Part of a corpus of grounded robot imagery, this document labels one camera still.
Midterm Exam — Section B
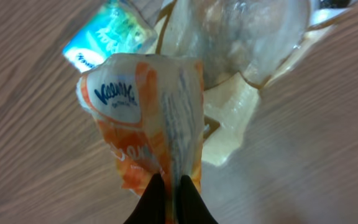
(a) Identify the orange tissue pack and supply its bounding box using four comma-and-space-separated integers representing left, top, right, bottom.
76, 54, 204, 223

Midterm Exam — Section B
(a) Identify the brown white snack bag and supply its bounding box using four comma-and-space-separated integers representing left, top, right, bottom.
135, 0, 358, 168

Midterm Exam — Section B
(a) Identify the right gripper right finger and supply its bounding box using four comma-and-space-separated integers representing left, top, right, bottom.
176, 175, 218, 224

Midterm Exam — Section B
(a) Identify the teal tissue pack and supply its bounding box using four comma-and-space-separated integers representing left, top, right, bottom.
62, 1, 157, 73

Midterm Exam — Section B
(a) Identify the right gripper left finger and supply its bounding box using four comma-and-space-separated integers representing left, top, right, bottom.
124, 174, 165, 224

